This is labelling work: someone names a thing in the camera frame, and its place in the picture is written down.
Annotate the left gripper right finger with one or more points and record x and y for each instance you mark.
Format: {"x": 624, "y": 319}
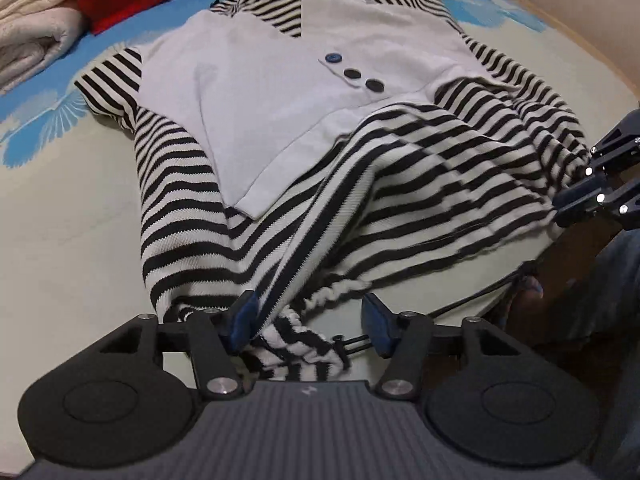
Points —
{"x": 482, "y": 391}

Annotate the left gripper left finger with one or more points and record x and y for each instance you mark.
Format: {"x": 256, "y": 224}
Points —
{"x": 138, "y": 390}

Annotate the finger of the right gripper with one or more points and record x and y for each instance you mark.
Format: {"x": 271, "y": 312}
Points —
{"x": 611, "y": 194}
{"x": 618, "y": 150}

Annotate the white black striped sweater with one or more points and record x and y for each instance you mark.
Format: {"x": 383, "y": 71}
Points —
{"x": 311, "y": 150}

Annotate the beige folded blanket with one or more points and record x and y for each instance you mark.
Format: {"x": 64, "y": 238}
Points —
{"x": 34, "y": 34}

